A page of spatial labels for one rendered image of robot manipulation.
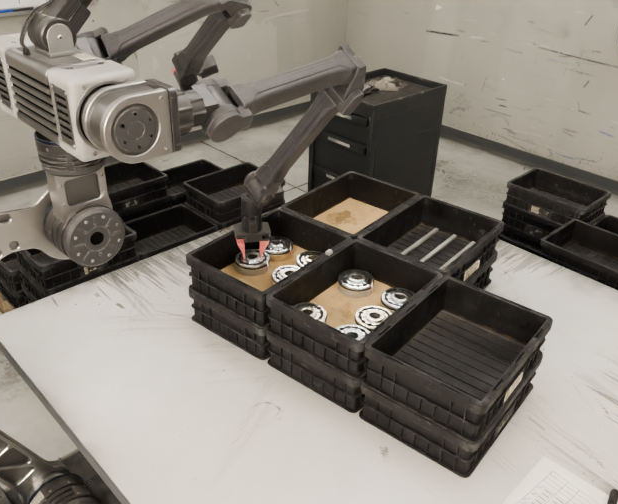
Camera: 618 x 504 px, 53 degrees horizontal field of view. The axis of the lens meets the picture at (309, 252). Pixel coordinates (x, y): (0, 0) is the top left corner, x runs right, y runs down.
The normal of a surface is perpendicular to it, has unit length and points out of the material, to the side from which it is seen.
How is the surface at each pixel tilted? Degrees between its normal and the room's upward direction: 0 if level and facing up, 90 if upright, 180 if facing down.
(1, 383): 0
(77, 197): 90
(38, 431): 0
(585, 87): 90
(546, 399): 0
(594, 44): 90
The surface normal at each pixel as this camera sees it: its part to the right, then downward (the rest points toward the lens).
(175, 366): 0.03, -0.86
